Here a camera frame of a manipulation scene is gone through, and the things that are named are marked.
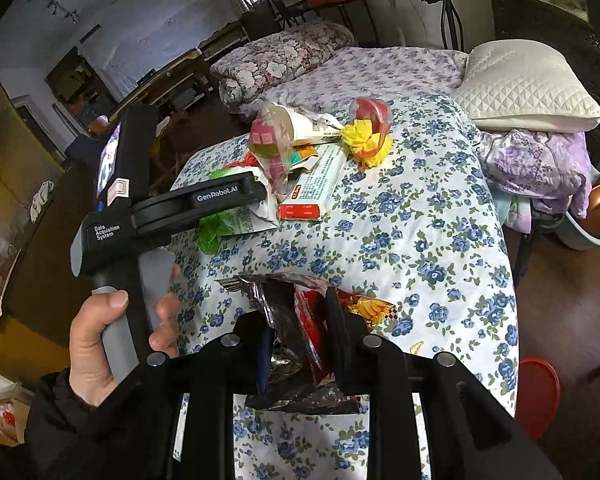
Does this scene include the yellow wrapper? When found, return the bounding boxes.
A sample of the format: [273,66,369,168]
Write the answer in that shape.
[340,119,393,171]

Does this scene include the white and red box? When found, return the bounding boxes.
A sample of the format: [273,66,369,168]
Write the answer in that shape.
[278,144,351,222]

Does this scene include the green plastic bag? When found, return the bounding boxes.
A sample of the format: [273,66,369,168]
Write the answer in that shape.
[197,167,253,256]

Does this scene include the black metal coat stand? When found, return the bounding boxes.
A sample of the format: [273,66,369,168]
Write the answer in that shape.
[437,0,466,51]

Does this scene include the wooden table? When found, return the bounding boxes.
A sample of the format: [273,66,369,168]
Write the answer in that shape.
[110,47,216,116]

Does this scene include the clear red printed wrapper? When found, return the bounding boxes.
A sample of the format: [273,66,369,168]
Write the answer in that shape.
[252,125,301,196]

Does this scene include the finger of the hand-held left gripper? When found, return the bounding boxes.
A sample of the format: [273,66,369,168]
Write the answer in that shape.
[177,170,270,221]

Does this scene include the white quilted pillow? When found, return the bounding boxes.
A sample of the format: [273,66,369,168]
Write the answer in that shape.
[450,40,600,133]

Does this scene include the foil snack bag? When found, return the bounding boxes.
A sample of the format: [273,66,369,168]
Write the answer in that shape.
[216,272,398,416]

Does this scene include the red plastic basin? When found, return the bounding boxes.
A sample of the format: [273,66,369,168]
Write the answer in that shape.
[517,357,562,442]

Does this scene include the pale blue basin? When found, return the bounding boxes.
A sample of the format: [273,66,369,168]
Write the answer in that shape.
[560,160,600,252]

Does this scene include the purple floral bedsheet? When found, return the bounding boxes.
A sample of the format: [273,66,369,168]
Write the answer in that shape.
[260,46,468,116]

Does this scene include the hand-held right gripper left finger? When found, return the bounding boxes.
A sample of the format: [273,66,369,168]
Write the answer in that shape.
[130,316,277,480]

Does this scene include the dark blue chair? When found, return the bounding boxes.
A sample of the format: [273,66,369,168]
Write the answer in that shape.
[65,135,101,161]

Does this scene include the wooden chair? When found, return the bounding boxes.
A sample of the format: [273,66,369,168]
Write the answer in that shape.
[150,105,191,196]

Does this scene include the purple floral cloth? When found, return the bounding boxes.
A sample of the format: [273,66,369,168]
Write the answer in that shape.
[480,129,593,233]

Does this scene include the rolled maroon floral quilt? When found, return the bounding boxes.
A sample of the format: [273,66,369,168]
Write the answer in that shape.
[211,24,356,108]

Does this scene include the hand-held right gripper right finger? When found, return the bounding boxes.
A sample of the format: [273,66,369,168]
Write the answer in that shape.
[323,287,562,480]

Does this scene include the person's left forearm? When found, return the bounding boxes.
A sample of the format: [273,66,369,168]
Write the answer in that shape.
[24,367,146,480]

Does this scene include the blue floral blanket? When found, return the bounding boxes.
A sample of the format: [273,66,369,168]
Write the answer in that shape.
[170,95,521,480]

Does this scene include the ceiling track light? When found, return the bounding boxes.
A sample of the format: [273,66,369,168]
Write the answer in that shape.
[22,0,81,25]

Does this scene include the white cloth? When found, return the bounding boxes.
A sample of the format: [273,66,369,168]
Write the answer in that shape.
[29,180,56,221]

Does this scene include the person's left hand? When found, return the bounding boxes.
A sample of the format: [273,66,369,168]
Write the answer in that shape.
[69,265,182,407]

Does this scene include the white green printed wrapper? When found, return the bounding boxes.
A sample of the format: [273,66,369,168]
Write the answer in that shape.
[215,195,281,235]

